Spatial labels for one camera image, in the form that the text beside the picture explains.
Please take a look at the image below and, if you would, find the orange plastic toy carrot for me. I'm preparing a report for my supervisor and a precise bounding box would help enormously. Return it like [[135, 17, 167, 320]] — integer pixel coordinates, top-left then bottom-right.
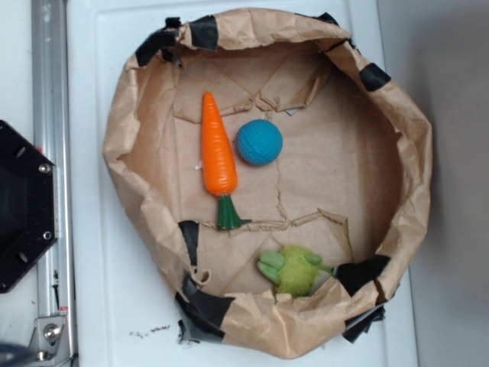
[[201, 91, 243, 230]]

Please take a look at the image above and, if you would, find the blue dimpled ball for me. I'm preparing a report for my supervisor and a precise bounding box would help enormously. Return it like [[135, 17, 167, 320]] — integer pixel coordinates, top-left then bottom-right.
[[236, 119, 283, 166]]

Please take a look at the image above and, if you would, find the green fuzzy plush toy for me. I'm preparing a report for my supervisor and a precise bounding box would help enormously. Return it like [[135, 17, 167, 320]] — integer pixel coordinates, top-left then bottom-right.
[[257, 245, 334, 298]]

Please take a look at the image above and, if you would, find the brown paper bag enclosure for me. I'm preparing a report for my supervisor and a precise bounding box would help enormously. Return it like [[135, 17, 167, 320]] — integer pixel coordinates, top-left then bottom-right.
[[102, 8, 432, 359]]

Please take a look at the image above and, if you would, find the aluminium extrusion rail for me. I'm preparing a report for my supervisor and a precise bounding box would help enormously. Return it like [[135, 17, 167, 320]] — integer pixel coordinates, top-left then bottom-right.
[[31, 1, 79, 366]]

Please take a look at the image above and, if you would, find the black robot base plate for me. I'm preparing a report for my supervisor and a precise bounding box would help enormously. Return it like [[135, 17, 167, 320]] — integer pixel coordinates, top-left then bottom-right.
[[1, 121, 57, 294]]

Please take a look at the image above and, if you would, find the metal corner bracket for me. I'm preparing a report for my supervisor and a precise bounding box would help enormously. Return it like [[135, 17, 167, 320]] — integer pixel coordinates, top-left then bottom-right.
[[28, 313, 78, 366]]

